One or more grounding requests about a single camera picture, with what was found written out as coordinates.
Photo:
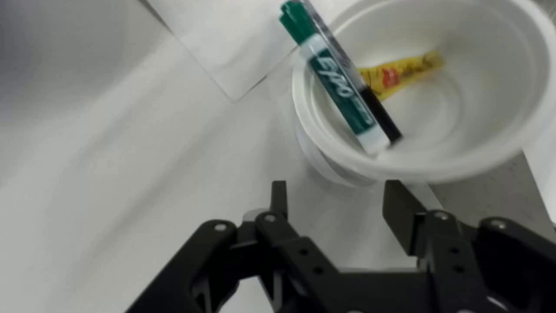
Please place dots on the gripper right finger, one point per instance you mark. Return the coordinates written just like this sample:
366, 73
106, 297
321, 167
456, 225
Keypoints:
451, 256

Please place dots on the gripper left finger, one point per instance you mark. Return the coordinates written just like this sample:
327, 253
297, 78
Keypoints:
278, 243

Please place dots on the stack of white plastic bowls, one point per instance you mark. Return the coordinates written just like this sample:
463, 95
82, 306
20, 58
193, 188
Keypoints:
469, 130

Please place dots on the black marker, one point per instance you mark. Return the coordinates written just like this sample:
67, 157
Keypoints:
382, 115

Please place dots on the green dry-erase marker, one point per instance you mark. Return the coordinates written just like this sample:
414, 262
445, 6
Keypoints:
336, 84

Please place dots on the yellow sachet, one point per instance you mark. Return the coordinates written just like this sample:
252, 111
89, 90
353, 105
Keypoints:
402, 74

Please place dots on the white paper sheet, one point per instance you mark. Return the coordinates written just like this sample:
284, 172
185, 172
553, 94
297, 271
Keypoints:
230, 39

